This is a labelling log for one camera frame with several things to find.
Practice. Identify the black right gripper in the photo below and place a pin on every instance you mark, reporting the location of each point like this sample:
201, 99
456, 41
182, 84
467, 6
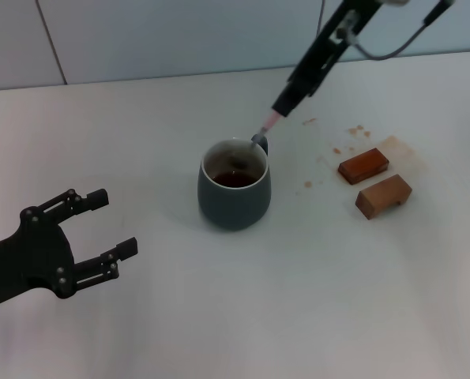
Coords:
353, 16

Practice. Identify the dark reddish wooden block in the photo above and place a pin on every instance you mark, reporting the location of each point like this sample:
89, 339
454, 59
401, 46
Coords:
363, 166

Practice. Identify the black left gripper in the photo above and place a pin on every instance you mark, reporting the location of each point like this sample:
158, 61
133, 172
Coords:
25, 260

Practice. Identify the dark grey ceramic cup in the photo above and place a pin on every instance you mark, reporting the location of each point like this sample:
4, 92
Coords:
230, 209

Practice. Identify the light brown wooden block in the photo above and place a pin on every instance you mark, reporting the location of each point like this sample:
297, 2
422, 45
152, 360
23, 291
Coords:
377, 197

